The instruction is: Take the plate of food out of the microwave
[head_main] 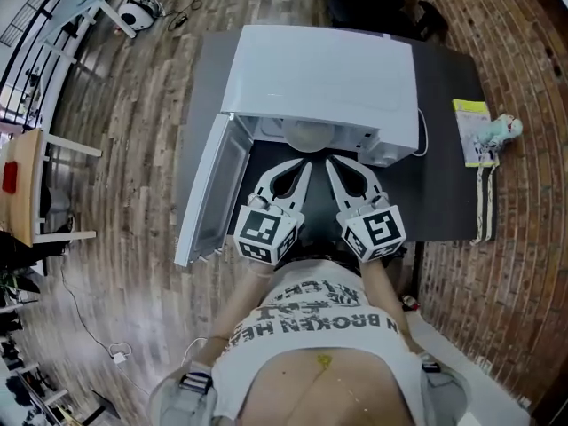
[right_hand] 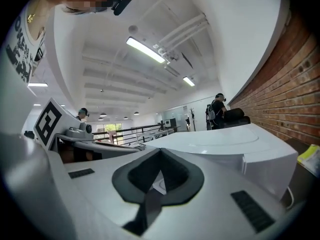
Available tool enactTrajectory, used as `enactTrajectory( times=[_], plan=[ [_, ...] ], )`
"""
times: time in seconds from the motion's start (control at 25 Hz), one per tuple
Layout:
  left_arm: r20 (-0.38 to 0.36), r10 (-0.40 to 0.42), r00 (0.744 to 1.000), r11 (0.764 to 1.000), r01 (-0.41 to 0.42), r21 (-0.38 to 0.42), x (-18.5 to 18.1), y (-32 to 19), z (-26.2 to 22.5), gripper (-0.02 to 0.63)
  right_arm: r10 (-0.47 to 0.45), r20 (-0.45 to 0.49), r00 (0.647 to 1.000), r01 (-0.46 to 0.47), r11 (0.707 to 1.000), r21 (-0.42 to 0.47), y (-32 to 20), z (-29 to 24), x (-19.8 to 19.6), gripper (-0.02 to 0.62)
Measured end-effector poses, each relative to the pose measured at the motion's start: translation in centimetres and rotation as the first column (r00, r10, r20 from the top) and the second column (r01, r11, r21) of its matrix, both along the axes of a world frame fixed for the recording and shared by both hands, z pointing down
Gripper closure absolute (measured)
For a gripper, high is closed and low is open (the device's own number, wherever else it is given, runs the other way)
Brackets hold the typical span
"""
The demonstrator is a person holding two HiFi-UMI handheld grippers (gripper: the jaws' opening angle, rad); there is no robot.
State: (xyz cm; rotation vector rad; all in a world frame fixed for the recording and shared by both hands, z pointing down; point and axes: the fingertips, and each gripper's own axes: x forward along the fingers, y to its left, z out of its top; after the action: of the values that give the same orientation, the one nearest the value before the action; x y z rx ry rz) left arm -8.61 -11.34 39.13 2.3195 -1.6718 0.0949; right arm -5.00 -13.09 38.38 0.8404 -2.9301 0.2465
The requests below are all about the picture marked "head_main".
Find white panda-faced round device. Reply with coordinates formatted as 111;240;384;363
116;0;163;33

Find black table with white legs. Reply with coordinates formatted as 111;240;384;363
177;30;499;244

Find red cloth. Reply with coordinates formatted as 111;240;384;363
1;161;20;194

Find person's left forearm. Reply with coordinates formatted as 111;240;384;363
193;259;277;368

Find white microwave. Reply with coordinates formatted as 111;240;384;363
173;24;421;268

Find gray harness shoulder strap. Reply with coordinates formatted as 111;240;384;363
148;360;219;426
419;351;472;426

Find person's right forearm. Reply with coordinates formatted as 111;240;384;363
360;258;428;355

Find black power cable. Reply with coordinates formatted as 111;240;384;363
166;0;290;31

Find white round plate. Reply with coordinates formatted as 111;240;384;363
282;120;337;154

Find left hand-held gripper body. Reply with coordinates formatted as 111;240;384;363
233;195;306;267

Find wooden desk with white legs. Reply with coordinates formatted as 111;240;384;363
0;127;104;249

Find black chair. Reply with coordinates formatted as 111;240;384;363
327;0;450;44

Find white charger with cable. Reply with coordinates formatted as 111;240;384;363
59;264;210;398

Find yellow-green booklet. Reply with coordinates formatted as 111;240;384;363
451;99;501;169

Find white low platform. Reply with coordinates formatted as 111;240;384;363
398;307;534;426

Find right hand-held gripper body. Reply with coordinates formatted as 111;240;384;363
335;193;408;265

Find white power cable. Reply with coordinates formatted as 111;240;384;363
412;106;430;157

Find white patterned strap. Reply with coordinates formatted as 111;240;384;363
469;162;499;246

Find person's black shorts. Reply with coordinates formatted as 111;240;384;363
287;241;361;271

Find pale teal plush toy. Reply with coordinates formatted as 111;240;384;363
471;113;525;155

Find person's torso in white shirt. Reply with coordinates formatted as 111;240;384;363
211;255;430;426

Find gold pendant necklace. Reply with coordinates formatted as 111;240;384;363
305;352;383;426

